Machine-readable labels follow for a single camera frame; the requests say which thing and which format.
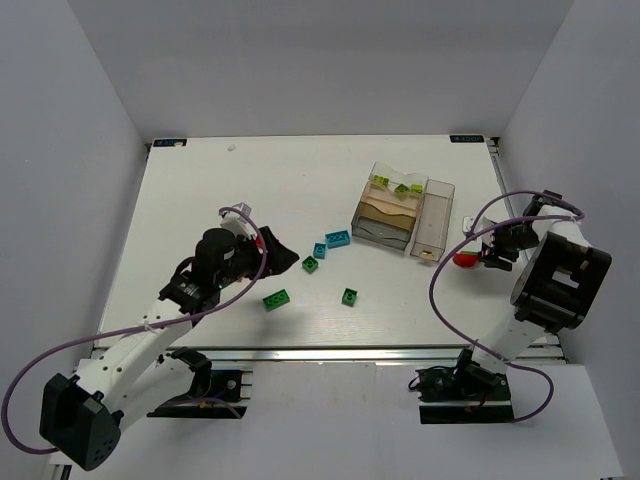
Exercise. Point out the green long lego brick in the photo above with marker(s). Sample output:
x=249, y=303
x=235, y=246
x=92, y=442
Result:
x=276, y=300

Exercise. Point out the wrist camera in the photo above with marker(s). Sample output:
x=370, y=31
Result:
x=472, y=225
x=234, y=219

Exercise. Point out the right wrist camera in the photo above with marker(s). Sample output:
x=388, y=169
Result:
x=472, y=225

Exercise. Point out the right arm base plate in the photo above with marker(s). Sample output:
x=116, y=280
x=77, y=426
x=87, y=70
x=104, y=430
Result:
x=449, y=397

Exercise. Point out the aluminium table rail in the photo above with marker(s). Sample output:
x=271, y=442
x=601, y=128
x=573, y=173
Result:
x=341, y=354

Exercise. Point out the blue small lego brick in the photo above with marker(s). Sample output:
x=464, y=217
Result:
x=319, y=250

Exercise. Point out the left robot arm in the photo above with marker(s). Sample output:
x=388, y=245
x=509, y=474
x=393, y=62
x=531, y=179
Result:
x=85, y=415

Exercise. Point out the clear wavy container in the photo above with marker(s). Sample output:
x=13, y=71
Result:
x=397, y=177

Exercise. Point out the lime sloped lego brick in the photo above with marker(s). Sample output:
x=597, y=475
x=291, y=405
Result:
x=401, y=189

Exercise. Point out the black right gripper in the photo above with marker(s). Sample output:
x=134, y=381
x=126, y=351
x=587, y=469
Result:
x=498, y=248

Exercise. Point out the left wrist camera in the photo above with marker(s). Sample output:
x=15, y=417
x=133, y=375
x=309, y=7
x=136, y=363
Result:
x=234, y=219

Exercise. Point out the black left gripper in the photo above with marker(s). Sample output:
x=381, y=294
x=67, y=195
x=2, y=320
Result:
x=260, y=252

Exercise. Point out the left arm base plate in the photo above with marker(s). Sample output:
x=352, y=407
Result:
x=224, y=394

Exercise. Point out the blue table label right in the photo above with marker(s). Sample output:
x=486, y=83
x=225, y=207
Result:
x=466, y=138

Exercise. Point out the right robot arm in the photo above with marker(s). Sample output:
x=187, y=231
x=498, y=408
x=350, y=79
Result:
x=555, y=290

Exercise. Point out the green small lego brick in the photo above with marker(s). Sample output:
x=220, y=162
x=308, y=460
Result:
x=349, y=297
x=310, y=264

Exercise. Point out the orange wavy container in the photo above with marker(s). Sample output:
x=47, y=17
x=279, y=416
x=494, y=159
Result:
x=380, y=204

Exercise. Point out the red curved lego piece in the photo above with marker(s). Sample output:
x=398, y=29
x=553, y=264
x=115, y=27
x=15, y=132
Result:
x=465, y=261

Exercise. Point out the blue long lego brick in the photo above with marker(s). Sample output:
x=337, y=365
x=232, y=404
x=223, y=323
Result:
x=337, y=239

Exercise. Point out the grey wavy container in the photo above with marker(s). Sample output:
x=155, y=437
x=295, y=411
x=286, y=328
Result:
x=390, y=229

